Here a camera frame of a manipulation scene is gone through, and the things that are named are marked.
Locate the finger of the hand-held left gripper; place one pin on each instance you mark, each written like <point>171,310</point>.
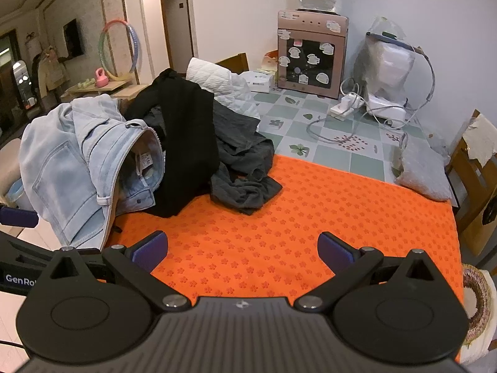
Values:
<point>19,217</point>

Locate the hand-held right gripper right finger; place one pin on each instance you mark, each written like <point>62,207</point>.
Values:
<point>334,252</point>

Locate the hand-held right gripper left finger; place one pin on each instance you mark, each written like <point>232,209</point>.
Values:
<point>151,250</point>

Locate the black garment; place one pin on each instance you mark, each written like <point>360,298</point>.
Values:
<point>186,143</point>

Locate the orange flower-patterned mat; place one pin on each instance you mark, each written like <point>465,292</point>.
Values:
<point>271,221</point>

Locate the light blue jeans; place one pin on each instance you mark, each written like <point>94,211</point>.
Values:
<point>58,155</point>

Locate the green checked tablecloth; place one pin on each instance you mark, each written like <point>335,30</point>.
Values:
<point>349,155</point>

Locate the grey cloth bag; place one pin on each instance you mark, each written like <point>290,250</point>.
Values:
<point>423,175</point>

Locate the standing mirror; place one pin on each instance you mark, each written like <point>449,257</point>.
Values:
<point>23,85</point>

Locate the dark grey garment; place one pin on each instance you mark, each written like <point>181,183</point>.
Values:
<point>240,136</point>

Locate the brown paper bag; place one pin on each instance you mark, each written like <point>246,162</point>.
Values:
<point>477,229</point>

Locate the white power strip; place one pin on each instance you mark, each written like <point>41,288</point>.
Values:
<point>343,107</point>

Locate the hanging beige coat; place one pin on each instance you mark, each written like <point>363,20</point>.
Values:
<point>52,74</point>

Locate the round woven cushion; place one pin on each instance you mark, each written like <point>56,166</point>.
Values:
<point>479,299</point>

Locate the cardboard box with paper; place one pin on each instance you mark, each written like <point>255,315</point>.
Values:
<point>458,155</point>

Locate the pink kettlebell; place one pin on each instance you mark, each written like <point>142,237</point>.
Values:
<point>102,81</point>

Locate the low wooden table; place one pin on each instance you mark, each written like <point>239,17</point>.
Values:
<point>116,89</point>

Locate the white stool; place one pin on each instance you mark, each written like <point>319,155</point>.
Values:
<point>491,318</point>

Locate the white quilted cloth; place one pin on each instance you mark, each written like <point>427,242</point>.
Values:
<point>217,77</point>

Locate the white cardboard box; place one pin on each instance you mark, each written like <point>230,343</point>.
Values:
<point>260,79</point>

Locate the torn white paper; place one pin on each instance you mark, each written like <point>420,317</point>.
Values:
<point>481,136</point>

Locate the white appliance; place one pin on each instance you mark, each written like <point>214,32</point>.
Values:
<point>392,66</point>

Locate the clear plastic bag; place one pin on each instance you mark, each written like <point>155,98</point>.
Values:
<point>369,58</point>

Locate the orange white packet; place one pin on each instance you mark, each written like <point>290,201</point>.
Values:
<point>270,62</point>

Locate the colourful hula hoop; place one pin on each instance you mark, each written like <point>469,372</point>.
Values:
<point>135,39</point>

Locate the wall television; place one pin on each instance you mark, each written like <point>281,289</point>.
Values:
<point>73,39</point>

